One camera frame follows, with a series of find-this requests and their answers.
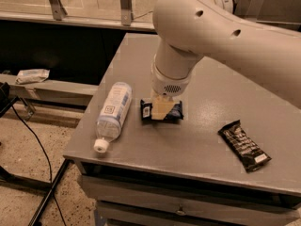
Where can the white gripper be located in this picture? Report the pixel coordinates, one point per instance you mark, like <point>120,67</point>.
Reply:
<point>168,85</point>

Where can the blue rxbar blueberry wrapper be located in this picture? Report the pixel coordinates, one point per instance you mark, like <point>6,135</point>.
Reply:
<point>146,112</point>

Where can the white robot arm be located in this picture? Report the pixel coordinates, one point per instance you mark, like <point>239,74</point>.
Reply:
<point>193,29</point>

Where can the clear plastic water bottle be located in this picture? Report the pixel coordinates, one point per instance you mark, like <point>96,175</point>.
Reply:
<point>112,116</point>

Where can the grey table drawer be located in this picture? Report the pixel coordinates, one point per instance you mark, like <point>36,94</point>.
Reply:
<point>158,206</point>

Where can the black snack bar wrapper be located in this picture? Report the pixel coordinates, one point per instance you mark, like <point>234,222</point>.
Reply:
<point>249,153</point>

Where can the black stand leg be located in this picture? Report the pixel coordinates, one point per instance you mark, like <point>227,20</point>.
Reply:
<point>35,220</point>

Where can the white packet on ledge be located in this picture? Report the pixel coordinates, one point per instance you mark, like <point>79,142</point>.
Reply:
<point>32,76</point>

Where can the grey metal rail ledge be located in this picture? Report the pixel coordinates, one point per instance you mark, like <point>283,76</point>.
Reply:
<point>52,91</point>

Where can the metal bracket middle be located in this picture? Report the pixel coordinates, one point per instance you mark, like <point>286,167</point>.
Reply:
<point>126,12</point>

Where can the metal bracket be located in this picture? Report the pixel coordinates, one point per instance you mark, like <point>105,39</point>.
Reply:
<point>253,9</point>
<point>59,13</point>
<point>126,12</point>

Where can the metal bracket right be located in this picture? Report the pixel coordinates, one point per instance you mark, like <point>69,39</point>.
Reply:
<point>253,9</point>

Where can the metal bracket left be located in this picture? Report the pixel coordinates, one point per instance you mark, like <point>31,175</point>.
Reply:
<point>59,13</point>

